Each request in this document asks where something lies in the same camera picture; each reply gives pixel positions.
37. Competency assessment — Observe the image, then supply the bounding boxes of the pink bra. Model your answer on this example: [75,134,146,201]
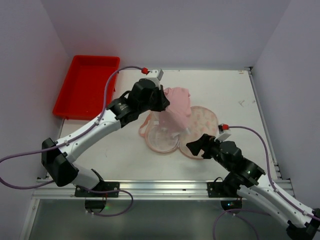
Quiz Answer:
[158,87,192,134]

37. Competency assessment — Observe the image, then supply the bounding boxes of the peach floral mesh laundry bag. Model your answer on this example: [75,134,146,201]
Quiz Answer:
[138,106,219,160]

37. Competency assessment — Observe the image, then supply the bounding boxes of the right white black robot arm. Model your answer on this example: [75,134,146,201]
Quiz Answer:
[186,134,320,240]

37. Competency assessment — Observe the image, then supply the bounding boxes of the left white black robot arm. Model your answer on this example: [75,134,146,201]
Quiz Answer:
[41,77,170,190]

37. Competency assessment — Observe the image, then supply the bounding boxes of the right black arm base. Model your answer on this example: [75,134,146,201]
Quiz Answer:
[206,177,243,211]

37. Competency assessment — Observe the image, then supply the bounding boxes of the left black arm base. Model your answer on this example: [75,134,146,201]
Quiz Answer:
[74,181,120,214]

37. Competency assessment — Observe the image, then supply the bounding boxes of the red plastic tray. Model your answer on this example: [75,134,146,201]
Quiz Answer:
[52,55,120,121]

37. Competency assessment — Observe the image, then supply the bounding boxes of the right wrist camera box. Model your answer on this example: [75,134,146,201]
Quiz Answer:
[216,123,231,142]

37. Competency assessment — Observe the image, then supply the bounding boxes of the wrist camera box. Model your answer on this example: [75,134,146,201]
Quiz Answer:
[146,69,164,81]
[216,123,231,142]

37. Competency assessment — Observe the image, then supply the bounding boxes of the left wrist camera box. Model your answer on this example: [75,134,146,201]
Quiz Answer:
[146,69,164,81]

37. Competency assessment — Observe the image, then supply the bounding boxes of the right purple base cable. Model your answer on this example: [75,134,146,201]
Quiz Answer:
[212,208,276,240]

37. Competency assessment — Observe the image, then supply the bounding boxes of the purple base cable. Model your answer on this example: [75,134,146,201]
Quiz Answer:
[88,188,135,217]
[212,208,276,240]

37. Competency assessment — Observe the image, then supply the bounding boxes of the aluminium mounting rail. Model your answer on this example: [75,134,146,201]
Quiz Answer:
[31,180,239,201]

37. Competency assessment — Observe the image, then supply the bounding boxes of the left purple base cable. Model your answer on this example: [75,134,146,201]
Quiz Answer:
[88,188,135,217]

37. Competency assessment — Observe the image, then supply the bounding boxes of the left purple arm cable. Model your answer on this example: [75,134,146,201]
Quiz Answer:
[0,65,148,190]

